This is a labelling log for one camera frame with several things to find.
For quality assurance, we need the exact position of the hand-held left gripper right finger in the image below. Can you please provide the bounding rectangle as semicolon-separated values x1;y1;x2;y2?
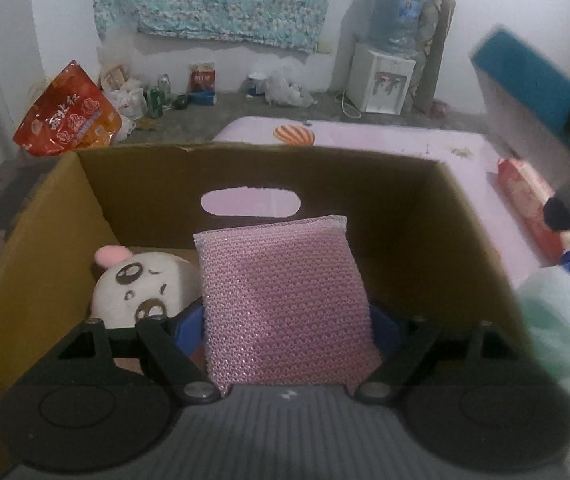
354;302;516;403

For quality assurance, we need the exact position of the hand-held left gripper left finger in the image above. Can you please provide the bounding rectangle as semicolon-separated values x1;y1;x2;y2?
57;305;221;403

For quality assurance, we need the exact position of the pink bunny plush toy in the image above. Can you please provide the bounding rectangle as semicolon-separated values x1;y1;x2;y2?
90;245;203;333

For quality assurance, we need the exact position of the pink mesh sponge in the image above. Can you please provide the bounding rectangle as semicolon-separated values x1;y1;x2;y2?
193;215;383;396

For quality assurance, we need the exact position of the brown cardboard box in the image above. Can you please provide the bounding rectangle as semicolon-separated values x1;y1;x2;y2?
0;142;536;480

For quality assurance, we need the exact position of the red tissue pack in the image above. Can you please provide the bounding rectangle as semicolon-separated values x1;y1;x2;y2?
496;157;570;263

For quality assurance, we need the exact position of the grey patterned folded mat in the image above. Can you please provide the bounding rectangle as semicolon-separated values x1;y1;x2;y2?
412;0;456;111

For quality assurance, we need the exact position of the white water dispenser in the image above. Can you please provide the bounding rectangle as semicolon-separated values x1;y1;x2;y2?
347;42;416;115

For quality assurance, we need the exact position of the crumpled white plastic bag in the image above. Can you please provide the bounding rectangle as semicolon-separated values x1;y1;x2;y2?
265;65;314;109
100;62;148;122

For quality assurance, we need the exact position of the red snack bag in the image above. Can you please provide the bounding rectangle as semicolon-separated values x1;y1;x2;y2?
12;59;123;157

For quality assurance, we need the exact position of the red box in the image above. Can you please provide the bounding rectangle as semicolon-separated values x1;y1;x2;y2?
187;62;216;93

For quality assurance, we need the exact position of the white cup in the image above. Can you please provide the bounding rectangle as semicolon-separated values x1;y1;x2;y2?
245;72;269;99

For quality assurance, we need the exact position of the white power cable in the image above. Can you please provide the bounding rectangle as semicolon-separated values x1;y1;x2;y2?
335;91;364;121

